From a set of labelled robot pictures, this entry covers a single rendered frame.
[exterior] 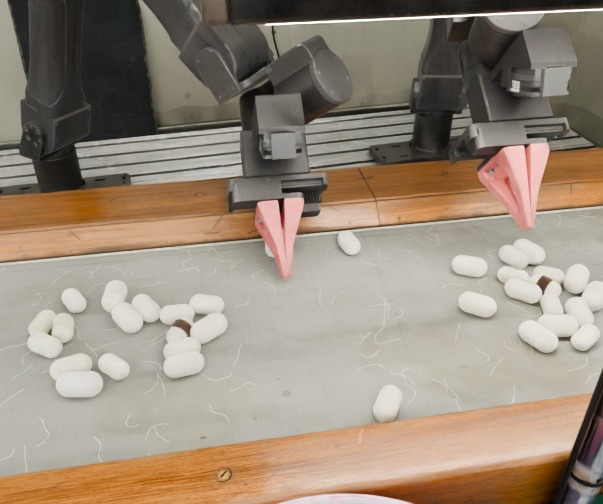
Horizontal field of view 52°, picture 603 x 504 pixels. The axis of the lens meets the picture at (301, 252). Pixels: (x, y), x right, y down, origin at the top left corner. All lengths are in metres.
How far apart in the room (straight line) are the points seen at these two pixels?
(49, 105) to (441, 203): 0.52
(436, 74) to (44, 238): 0.61
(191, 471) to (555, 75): 0.43
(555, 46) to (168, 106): 2.16
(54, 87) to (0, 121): 1.82
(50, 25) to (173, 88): 1.80
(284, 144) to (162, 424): 0.26
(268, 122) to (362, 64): 2.20
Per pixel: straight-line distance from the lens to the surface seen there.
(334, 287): 0.64
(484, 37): 0.63
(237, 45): 0.67
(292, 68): 0.64
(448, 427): 0.49
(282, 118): 0.58
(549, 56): 0.60
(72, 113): 0.91
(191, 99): 2.64
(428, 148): 1.07
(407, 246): 0.71
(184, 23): 0.69
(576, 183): 0.86
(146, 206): 0.75
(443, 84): 1.01
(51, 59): 0.87
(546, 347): 0.60
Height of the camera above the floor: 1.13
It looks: 34 degrees down
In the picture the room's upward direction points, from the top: straight up
